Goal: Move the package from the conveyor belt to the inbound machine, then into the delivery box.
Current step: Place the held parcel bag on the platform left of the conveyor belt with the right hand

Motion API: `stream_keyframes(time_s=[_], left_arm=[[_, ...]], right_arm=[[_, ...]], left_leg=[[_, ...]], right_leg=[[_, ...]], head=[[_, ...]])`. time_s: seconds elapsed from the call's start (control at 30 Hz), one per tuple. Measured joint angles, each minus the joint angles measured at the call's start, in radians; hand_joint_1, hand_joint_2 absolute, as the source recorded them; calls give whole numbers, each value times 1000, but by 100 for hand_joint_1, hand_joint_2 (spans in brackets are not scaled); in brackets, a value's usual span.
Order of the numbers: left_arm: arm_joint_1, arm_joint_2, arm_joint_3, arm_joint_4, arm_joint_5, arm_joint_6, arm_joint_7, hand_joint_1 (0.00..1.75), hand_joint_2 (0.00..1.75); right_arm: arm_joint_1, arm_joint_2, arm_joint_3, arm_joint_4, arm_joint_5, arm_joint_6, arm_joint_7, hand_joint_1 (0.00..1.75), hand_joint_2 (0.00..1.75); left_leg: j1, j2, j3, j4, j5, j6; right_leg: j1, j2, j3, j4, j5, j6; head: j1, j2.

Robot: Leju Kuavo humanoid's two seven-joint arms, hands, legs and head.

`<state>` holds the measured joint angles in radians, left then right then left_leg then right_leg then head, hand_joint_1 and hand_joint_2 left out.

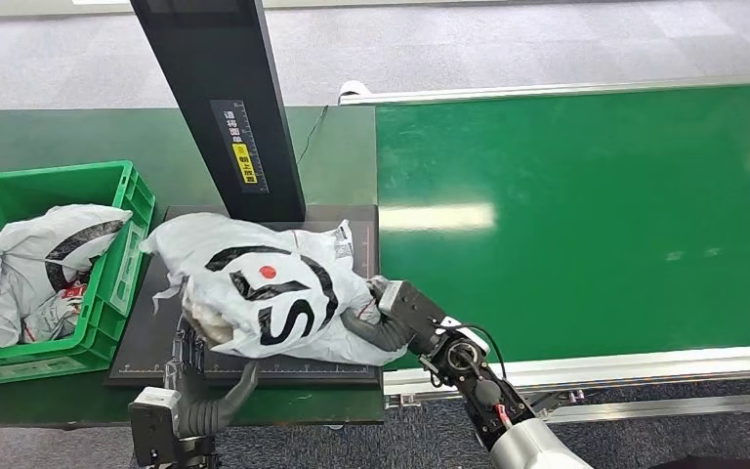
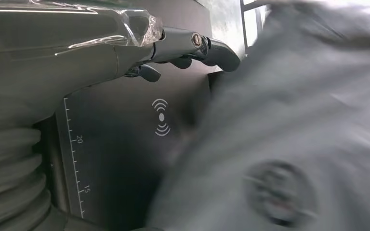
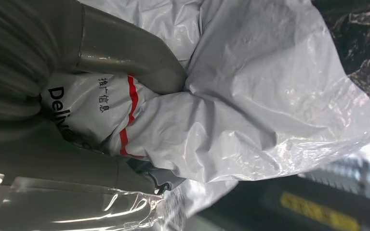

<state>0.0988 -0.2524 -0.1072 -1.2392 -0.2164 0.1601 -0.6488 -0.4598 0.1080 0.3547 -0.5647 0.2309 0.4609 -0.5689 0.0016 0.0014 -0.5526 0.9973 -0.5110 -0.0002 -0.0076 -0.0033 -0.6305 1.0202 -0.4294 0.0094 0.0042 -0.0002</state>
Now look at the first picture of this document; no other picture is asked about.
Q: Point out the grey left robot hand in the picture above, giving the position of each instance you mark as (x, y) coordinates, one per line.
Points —
(203, 414)

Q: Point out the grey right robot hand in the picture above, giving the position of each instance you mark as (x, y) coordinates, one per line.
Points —
(385, 338)

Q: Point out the white courier bag red print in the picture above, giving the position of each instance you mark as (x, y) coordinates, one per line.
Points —
(271, 304)

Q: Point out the yellow and black machine label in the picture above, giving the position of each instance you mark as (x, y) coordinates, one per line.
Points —
(240, 152)

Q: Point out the black inbound scanner machine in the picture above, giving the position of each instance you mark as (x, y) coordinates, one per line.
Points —
(220, 65)

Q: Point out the green plastic crate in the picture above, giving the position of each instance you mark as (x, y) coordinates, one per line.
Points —
(100, 336)

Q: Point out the small white bag red print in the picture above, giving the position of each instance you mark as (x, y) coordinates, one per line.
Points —
(51, 317)

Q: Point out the white courier bag black logo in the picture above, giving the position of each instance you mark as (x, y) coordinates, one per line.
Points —
(51, 223)

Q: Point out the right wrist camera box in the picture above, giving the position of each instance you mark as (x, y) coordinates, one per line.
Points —
(414, 311)

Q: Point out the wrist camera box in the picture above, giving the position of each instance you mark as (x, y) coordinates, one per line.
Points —
(414, 311)
(152, 427)

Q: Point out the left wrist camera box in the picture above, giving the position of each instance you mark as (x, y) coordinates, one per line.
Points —
(152, 427)

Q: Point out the green conveyor belt aluminium frame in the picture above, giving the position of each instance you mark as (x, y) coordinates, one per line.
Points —
(575, 194)

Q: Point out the aluminium conveyor support rail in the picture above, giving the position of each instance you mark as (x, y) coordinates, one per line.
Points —
(640, 408)

